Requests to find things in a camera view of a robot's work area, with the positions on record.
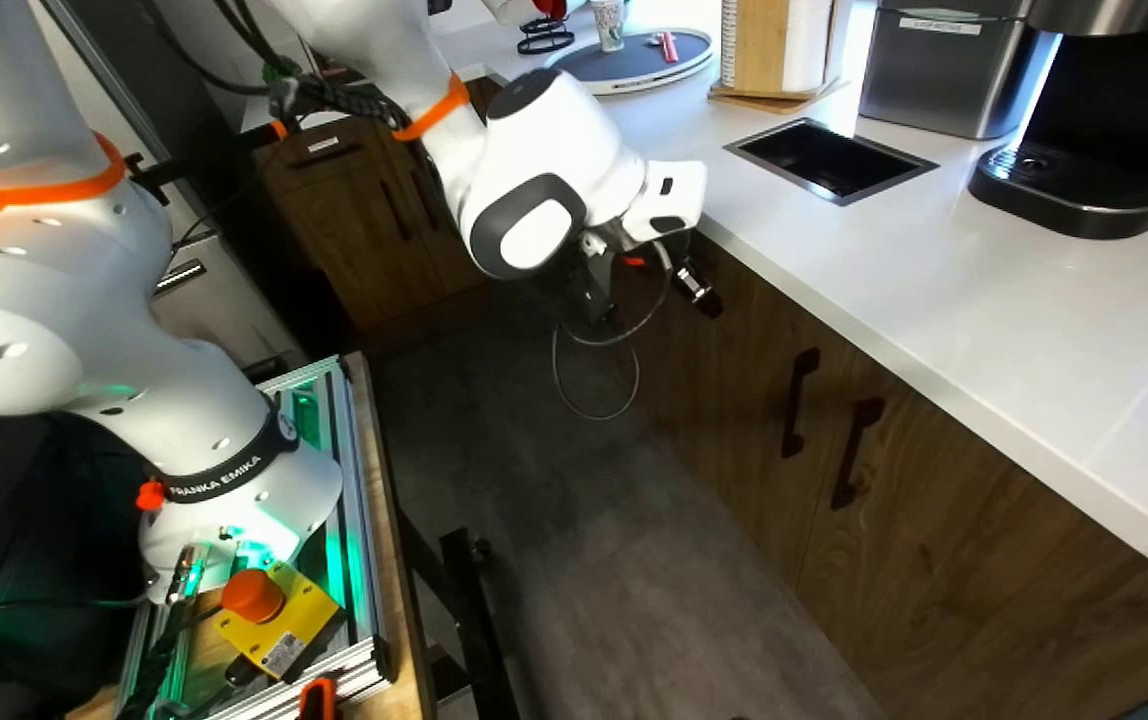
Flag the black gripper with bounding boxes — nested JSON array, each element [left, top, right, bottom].
[[567, 222, 726, 340]]

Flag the dark wooden drawer cabinet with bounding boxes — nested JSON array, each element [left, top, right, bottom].
[[246, 110, 504, 358]]

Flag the black rectangular countertop recess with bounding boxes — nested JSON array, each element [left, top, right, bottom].
[[722, 116, 939, 213]]

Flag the round dark tray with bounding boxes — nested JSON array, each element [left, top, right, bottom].
[[546, 22, 719, 101]]

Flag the light wooden box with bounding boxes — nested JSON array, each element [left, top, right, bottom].
[[713, 0, 860, 107]]

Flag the white cup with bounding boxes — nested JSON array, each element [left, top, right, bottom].
[[589, 0, 630, 54]]

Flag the stainless steel box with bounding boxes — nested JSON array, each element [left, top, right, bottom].
[[854, 0, 1044, 145]]

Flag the black floor stand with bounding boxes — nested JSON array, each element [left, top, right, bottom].
[[404, 523, 523, 720]]

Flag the black coffee machine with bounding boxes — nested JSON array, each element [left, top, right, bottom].
[[966, 0, 1148, 243]]

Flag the black slanted pole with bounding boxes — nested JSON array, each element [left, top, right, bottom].
[[40, 0, 344, 363]]

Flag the yellow emergency stop box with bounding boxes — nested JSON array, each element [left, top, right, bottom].
[[207, 563, 344, 682]]

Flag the black clamp knob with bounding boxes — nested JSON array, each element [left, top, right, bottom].
[[118, 149, 196, 222]]

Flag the dark bag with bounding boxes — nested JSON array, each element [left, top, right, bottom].
[[0, 397, 156, 720]]

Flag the black door handle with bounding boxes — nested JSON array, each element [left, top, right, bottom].
[[774, 345, 825, 463], [829, 397, 893, 517]]

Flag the thin grey cable loop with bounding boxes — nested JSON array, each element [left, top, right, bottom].
[[546, 237, 677, 425]]

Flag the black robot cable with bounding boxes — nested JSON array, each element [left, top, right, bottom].
[[215, 0, 398, 131]]

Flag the orange tool handle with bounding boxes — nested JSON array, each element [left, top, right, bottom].
[[294, 671, 344, 720]]

